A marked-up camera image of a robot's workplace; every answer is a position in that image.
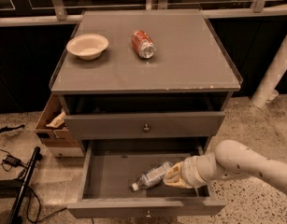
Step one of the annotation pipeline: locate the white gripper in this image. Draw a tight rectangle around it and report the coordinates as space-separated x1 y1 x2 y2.
163 156 207 189

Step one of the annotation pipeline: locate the clear plastic water bottle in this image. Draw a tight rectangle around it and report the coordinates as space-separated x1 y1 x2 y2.
130 161 172 191

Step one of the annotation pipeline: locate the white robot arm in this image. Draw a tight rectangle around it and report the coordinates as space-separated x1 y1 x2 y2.
164 140 287 195

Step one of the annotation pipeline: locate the metal top drawer knob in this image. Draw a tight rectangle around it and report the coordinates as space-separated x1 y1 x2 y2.
143 124 151 133

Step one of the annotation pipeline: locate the grey open middle drawer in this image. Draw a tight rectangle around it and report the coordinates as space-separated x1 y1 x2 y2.
68 138 225 218

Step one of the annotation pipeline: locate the grey top drawer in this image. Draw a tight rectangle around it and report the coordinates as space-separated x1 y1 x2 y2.
58 93 227 141

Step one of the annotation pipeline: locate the grey drawer cabinet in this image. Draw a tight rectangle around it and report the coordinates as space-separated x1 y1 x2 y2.
49 8 244 147

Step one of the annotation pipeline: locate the cardboard box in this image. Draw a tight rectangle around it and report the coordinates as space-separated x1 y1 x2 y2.
36 95 84 157

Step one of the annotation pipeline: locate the crumpled paper bag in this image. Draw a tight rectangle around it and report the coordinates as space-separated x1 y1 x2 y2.
46 111 65 129

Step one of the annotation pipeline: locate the red soda can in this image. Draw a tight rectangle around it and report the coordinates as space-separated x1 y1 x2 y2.
131 30 156 59

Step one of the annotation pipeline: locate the black pole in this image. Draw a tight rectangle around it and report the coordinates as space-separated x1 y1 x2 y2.
7 147 41 224

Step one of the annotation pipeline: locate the cream paper bowl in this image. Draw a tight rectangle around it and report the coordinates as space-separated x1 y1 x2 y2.
66 34 108 61

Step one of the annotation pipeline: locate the black power adapter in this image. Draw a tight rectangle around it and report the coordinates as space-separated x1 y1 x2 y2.
3 156 21 167

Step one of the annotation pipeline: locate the black cable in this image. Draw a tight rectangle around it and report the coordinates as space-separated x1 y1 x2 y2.
0 145 68 224

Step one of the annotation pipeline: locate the black strap on floor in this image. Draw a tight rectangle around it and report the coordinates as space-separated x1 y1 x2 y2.
0 123 26 134

